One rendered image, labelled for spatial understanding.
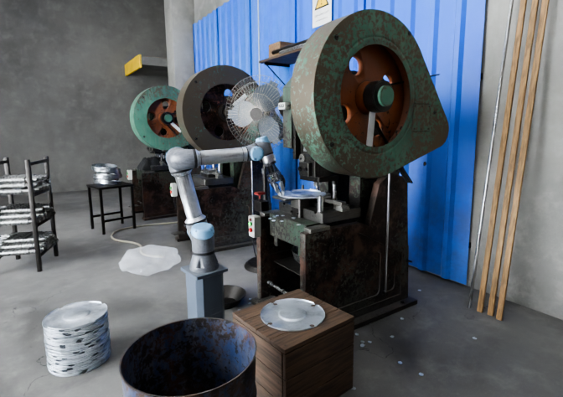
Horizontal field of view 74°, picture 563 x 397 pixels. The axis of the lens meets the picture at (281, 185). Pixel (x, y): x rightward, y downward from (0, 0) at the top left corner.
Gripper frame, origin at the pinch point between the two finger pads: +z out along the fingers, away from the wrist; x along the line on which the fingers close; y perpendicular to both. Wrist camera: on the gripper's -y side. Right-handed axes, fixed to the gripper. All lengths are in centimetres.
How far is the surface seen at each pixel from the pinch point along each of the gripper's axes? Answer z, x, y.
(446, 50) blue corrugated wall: -53, 133, -87
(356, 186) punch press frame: 11.6, 42.1, -17.0
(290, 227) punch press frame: 20.1, -1.5, 1.8
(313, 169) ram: -7.3, 21.7, -7.0
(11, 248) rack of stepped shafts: -22, -245, -46
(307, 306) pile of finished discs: 48, 4, 50
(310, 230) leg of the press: 21.0, 12.5, 20.7
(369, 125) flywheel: -22, 59, 17
